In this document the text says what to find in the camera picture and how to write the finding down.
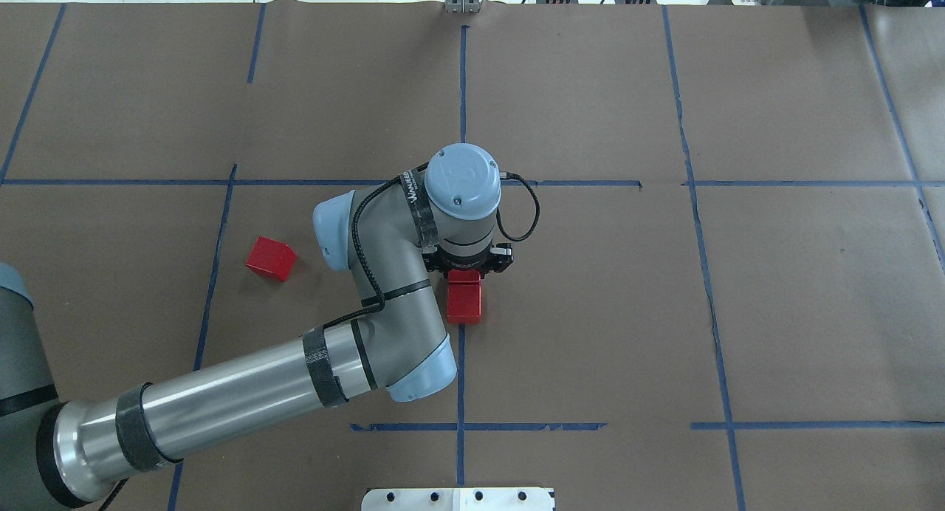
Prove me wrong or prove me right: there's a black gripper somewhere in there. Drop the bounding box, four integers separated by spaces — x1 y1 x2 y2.
422 241 514 275

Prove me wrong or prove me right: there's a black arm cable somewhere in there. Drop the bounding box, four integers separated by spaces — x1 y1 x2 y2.
96 171 541 511

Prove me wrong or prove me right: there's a red block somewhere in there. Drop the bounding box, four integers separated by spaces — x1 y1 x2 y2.
447 270 483 287
244 236 298 283
446 284 483 325

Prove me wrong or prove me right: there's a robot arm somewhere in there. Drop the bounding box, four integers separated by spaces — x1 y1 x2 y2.
2 143 520 510

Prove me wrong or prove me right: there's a white metal base plate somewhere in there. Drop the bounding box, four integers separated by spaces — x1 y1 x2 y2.
360 487 557 510

